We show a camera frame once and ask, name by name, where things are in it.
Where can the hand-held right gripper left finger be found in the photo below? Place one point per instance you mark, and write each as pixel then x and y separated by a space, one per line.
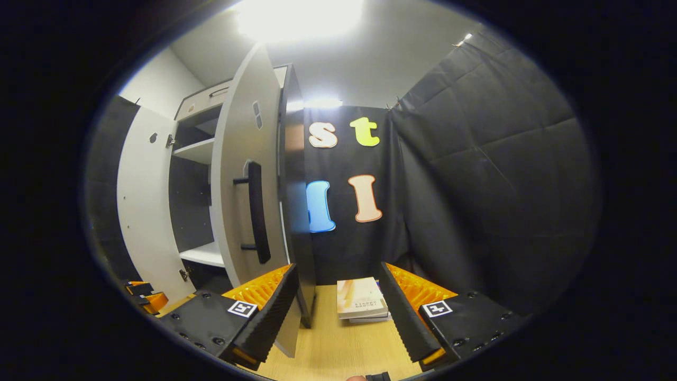
pixel 270 317

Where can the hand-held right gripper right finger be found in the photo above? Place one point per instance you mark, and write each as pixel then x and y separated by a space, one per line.
pixel 404 323

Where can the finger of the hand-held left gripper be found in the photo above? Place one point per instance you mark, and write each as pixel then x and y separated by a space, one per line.
pixel 138 288
pixel 156 302

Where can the grey cabinet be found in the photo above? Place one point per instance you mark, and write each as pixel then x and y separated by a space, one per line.
pixel 188 206

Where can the grey cabinet drawer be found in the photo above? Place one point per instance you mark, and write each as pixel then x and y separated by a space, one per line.
pixel 198 103

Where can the blue-edged book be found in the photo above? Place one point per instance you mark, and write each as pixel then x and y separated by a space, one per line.
pixel 373 319

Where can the white paperback book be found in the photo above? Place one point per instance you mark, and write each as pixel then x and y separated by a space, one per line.
pixel 362 296

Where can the black backdrop cloth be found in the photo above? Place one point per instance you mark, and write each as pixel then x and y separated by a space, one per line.
pixel 476 185

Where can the narrow ceiling light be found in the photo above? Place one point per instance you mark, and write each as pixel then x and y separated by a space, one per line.
pixel 322 102

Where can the small ceiling light panel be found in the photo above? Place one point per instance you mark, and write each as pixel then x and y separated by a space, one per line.
pixel 464 39

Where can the large ceiling light panel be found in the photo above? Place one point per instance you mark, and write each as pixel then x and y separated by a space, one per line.
pixel 299 18

